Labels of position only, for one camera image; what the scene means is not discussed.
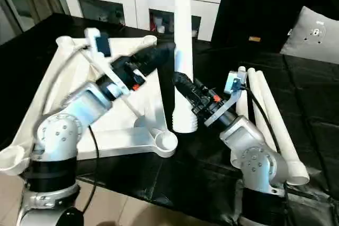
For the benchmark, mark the white plastic table leg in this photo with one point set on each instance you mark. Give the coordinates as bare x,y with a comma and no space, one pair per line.
275,120
242,109
184,25
254,77

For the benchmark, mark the white plastic table top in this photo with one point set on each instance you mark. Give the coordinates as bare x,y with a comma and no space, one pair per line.
127,136

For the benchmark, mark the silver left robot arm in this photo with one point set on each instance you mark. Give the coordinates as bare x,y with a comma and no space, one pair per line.
61,136

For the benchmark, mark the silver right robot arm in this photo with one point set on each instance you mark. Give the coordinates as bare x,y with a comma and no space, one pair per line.
251,152

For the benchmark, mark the black work mat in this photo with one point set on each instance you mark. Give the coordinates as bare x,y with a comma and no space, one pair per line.
304,104

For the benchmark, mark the black speaker box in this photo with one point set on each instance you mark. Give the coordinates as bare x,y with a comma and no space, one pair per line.
251,3

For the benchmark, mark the grey cushion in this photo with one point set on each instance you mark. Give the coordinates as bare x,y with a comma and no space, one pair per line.
312,35

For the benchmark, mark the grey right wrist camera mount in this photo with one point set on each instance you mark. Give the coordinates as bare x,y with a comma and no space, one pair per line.
234,83

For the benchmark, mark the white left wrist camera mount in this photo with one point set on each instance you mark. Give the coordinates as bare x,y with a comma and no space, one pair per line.
92,38

